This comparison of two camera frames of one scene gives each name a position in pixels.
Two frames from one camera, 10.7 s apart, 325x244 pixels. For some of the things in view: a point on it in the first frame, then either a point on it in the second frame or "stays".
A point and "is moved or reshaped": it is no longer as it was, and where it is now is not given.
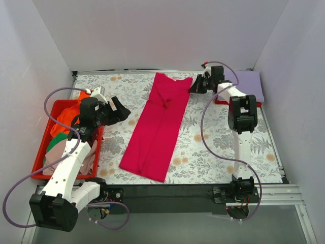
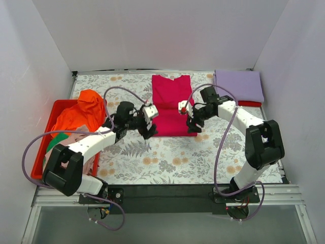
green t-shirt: (56, 140) stays
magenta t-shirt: (150, 152) is moved or reshaped
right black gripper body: (200, 83) → (192, 120)
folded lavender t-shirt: (250, 83) stays
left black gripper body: (111, 112) → (146, 126)
